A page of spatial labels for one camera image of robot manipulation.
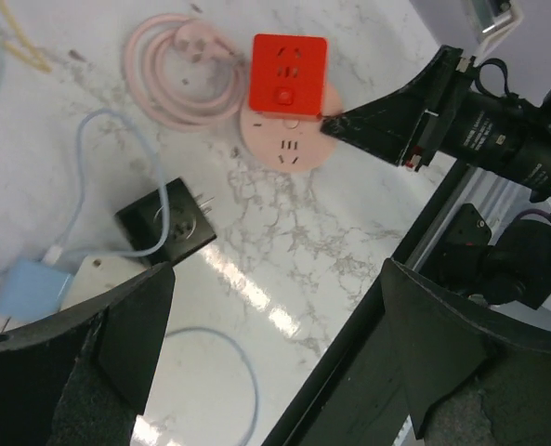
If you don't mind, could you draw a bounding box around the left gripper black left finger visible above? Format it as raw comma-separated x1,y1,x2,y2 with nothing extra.
0,263,176,445

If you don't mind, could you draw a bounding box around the light blue cable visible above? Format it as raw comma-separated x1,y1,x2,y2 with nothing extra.
0,109,261,446

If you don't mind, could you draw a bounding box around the black cube adapter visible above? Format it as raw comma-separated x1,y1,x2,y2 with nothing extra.
116,177,216,266

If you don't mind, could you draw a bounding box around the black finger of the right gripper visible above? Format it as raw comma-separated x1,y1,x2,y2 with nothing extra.
320,46,461,166

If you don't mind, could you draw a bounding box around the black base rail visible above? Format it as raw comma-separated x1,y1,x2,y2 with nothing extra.
260,162,551,446

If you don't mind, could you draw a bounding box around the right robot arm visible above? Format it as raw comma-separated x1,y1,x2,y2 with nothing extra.
321,46,551,308

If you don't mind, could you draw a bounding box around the yellow coiled cable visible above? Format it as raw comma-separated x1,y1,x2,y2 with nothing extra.
0,0,53,74

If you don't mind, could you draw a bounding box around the red cube socket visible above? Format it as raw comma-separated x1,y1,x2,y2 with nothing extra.
248,33,328,121

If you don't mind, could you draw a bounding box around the white plug adapter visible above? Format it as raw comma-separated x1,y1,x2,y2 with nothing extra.
60,256,146,310

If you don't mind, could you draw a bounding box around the blue plug adapter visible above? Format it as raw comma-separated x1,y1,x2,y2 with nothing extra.
0,258,73,323

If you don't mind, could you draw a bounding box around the pink round socket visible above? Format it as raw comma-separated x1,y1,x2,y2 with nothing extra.
240,94,337,173

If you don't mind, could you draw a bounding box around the pink coiled cable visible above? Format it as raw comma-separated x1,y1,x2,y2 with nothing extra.
125,13,248,127

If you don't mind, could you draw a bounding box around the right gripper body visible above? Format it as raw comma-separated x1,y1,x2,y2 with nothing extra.
413,59,551,200

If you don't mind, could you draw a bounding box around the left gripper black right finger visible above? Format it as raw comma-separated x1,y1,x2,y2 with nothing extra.
381,259,551,445

